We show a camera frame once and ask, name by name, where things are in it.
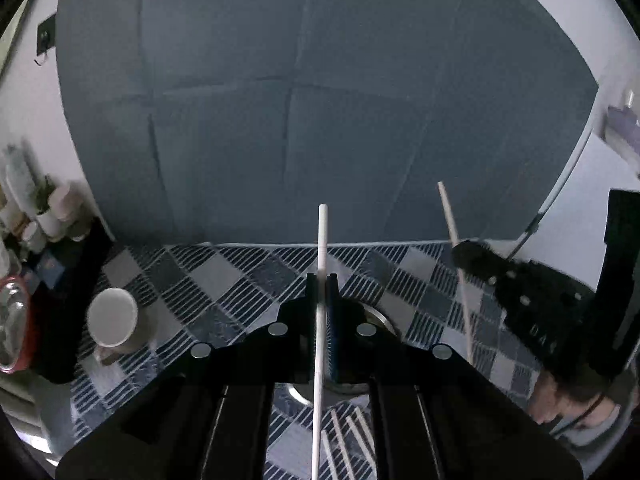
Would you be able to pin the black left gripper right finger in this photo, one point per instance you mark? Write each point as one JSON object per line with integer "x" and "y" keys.
{"x": 434, "y": 416}

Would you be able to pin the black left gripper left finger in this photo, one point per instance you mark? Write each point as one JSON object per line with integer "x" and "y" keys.
{"x": 206, "y": 417}

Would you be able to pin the wooden chopstick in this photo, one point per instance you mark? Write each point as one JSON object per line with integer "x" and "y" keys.
{"x": 329, "y": 456}
{"x": 342, "y": 445}
{"x": 320, "y": 341}
{"x": 365, "y": 428}
{"x": 454, "y": 240}
{"x": 359, "y": 438}

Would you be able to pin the person head dark hair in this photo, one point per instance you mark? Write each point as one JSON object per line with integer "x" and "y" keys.
{"x": 589, "y": 425}

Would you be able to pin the dark metal utensil cup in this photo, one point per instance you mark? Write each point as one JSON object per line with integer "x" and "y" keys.
{"x": 352, "y": 327}

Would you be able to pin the blue white patterned tablecloth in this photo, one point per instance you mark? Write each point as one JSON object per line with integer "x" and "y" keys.
{"x": 218, "y": 295}

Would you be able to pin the white ceramic mug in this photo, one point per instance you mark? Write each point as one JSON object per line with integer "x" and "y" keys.
{"x": 117, "y": 325}

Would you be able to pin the red rimmed tray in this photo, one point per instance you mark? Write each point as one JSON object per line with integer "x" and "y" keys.
{"x": 18, "y": 338}

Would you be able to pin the bottles and jars cluster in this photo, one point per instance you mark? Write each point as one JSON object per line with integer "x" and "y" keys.
{"x": 39, "y": 215}

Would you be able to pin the grey blue sofa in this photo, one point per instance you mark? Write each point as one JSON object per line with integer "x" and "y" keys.
{"x": 231, "y": 121}

